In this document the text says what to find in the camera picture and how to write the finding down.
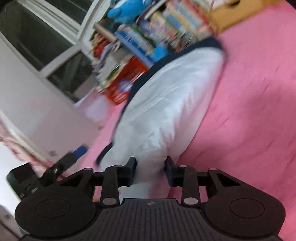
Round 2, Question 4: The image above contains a red plastic crate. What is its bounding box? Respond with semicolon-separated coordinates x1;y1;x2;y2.
105;57;147;105

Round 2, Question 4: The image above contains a blue plush toy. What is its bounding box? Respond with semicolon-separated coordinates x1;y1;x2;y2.
107;0;153;24

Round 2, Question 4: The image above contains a small red basket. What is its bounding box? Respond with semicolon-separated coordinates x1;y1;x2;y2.
93;37;110;59

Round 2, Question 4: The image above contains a white and navy jacket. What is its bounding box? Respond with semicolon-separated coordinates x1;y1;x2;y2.
97;37;226;199

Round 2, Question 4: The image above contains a white paper sheet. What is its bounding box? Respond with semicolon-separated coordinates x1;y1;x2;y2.
74;89;114;124

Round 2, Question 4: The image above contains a cardboard tube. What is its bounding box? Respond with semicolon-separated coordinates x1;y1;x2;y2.
93;22;116;43

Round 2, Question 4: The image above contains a miniature black bicycle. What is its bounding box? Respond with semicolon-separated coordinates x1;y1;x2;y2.
174;34;198;52

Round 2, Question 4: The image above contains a stack of papers and books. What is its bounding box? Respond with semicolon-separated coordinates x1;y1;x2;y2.
92;42;134;92

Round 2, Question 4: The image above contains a row of books left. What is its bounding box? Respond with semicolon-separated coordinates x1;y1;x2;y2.
114;1;215;68

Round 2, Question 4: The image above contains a pink bunny towel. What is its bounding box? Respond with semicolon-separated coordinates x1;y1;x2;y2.
67;1;296;241

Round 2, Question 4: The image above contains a wooden drawer organizer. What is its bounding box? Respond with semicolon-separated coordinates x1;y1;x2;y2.
207;0;280;32

